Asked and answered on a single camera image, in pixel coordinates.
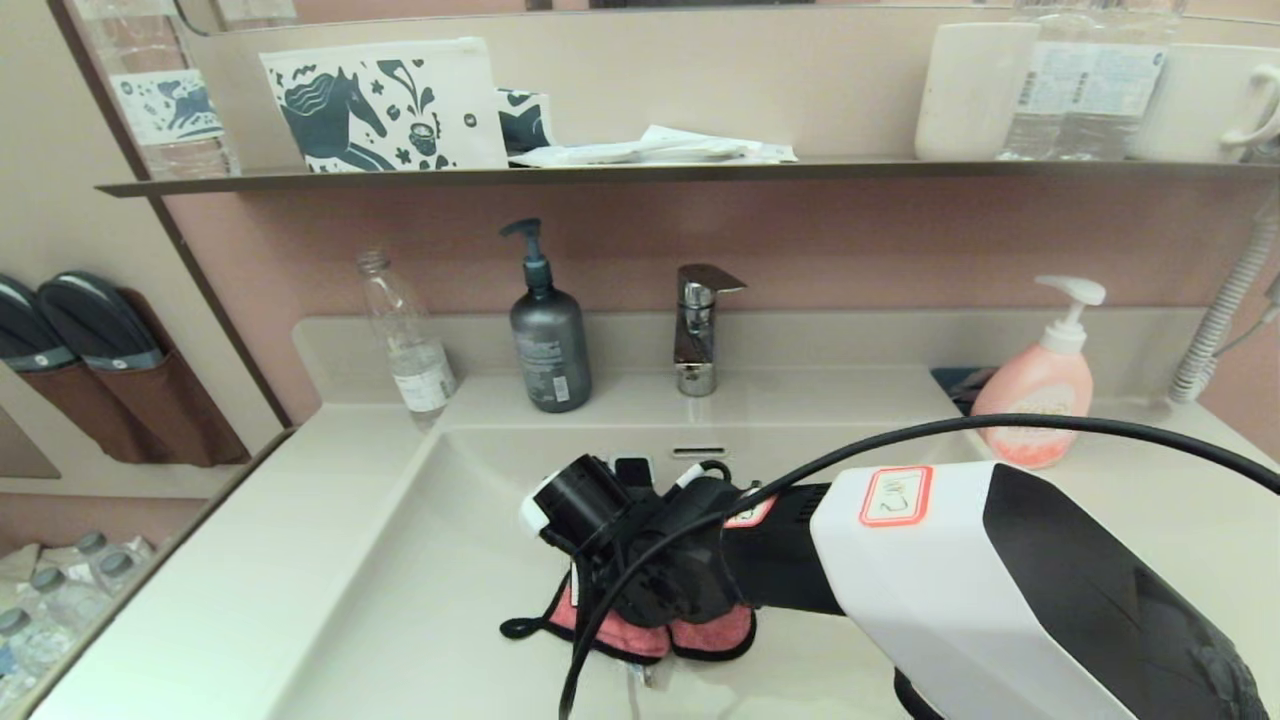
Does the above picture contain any pink cloth black trim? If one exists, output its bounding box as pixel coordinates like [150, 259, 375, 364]
[500, 575, 758, 664]

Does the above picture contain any chrome faucet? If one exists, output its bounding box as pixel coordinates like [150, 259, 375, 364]
[672, 263, 748, 397]

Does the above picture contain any beige sink basin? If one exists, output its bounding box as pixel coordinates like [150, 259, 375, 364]
[270, 420, 1161, 720]

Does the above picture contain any grey pump soap bottle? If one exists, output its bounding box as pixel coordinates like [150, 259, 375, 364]
[499, 218, 592, 414]

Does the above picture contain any clear empty plastic bottle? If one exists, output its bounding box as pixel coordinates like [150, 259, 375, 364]
[358, 250, 459, 419]

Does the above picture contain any white plastic toiletry packet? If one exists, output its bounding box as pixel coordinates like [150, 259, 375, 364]
[507, 141, 748, 168]
[640, 124, 799, 163]

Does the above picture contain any dark blue flat item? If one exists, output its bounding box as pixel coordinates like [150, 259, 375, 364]
[930, 366, 999, 413]

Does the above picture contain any dark patterned small box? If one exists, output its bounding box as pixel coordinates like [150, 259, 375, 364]
[493, 88, 553, 157]

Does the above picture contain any white horse print pouch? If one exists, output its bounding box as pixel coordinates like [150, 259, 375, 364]
[258, 37, 508, 174]

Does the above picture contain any brown fabric slipper holder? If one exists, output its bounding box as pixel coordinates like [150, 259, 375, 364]
[0, 288, 251, 467]

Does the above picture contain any pink pump hand soap bottle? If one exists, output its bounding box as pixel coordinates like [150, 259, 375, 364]
[972, 275, 1108, 469]

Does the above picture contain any small grey cap water bottle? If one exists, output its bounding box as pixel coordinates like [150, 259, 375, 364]
[0, 608, 76, 701]
[95, 550, 161, 603]
[28, 567, 116, 641]
[68, 531, 159, 591]

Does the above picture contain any dark grey slipper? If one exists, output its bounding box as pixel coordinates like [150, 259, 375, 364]
[0, 275, 81, 373]
[38, 270, 166, 371]

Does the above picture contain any clear labelled water bottle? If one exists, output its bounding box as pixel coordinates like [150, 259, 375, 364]
[997, 0, 1086, 161]
[1058, 0, 1186, 161]

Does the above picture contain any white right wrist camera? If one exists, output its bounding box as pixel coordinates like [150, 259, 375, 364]
[519, 478, 561, 539]

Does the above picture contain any brown wall shelf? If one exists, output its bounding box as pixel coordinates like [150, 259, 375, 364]
[95, 157, 1280, 199]

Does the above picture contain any black smooth right arm cable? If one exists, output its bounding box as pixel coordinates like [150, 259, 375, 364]
[557, 412, 1280, 720]

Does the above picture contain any white cup without handle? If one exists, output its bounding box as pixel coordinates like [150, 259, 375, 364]
[914, 21, 1041, 161]

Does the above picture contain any white coiled cord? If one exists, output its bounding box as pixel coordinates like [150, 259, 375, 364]
[1170, 210, 1280, 403]

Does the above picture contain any white mug with handle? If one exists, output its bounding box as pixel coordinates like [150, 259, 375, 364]
[1128, 42, 1280, 163]

